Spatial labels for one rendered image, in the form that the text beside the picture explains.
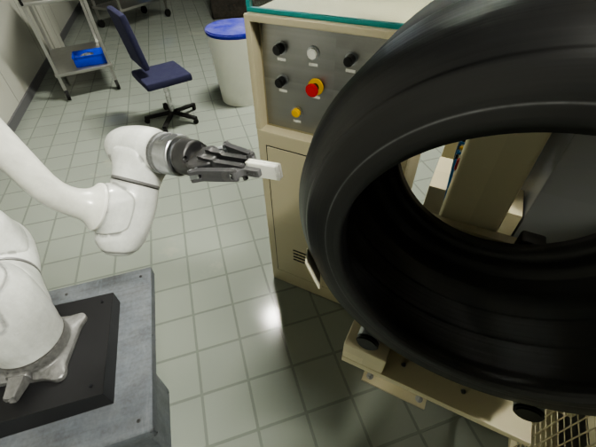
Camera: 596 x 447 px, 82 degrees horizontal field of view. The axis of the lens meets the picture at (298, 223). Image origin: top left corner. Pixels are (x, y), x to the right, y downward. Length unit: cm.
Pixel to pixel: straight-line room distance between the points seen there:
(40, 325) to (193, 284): 111
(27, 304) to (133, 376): 31
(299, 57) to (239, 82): 232
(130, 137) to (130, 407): 63
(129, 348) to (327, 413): 86
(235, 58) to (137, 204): 268
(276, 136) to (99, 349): 84
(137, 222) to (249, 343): 105
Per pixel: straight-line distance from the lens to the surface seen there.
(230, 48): 335
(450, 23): 37
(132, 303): 117
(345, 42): 110
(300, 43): 116
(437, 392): 82
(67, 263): 240
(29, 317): 95
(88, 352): 106
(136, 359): 107
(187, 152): 73
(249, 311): 181
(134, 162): 81
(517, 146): 80
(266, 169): 64
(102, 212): 79
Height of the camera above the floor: 154
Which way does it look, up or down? 45 degrees down
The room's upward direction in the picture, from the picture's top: 2 degrees counter-clockwise
